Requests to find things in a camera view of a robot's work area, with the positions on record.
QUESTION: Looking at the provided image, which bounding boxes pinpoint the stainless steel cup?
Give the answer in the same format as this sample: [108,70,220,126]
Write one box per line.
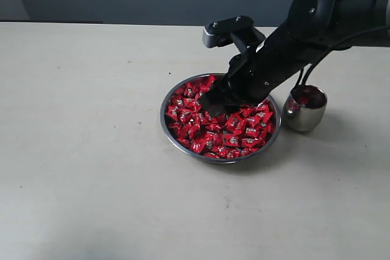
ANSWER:
[282,85,327,132]

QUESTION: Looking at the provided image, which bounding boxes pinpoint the round steel plate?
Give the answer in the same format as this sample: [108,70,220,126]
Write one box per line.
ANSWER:
[160,72,282,164]

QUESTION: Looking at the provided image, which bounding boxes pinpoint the pile of red candies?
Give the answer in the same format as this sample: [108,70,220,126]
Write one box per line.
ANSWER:
[165,74,274,160]

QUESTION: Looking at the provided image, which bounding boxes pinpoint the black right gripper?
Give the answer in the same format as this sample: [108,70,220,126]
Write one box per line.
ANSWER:
[199,23,327,117]

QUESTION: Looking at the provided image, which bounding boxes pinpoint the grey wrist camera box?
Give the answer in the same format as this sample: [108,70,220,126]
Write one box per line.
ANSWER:
[202,15,266,53]

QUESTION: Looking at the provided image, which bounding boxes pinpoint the red candies in cup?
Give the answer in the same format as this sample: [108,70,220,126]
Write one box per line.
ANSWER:
[297,94,311,108]

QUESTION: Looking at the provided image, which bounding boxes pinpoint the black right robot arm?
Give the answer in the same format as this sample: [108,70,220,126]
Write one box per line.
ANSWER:
[200,0,389,116]

